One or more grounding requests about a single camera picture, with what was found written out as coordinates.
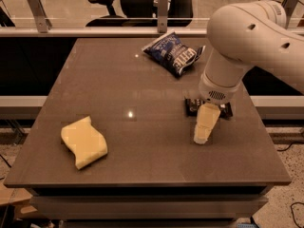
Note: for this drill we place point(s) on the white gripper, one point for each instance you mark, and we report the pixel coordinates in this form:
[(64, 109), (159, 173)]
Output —
[(216, 90)]

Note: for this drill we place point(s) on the black rxbar chocolate bar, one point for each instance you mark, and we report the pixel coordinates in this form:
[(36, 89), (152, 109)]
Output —
[(192, 106)]

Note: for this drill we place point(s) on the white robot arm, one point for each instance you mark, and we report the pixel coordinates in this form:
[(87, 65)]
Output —
[(243, 36)]

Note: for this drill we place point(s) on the yellow wavy sponge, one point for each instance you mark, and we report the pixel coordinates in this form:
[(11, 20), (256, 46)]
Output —
[(84, 141)]

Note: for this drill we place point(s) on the blue chip bag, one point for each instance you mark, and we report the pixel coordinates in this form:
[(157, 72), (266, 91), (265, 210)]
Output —
[(172, 54)]

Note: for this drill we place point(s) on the brown table with drawers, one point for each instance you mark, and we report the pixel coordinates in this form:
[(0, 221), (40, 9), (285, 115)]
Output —
[(153, 173)]

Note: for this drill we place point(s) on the black office chair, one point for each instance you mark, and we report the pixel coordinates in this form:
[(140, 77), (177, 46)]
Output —
[(143, 13)]

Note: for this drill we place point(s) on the metal bracket middle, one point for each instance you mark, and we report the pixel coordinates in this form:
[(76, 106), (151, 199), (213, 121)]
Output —
[(162, 16)]

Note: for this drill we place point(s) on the metal bracket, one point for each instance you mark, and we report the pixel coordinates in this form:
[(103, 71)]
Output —
[(289, 6), (162, 16), (42, 22)]

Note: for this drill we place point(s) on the metal bracket right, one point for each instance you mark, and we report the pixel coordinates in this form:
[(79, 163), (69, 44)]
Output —
[(289, 6)]

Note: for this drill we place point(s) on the metal bracket left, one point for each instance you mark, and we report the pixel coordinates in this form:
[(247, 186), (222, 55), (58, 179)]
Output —
[(42, 22)]

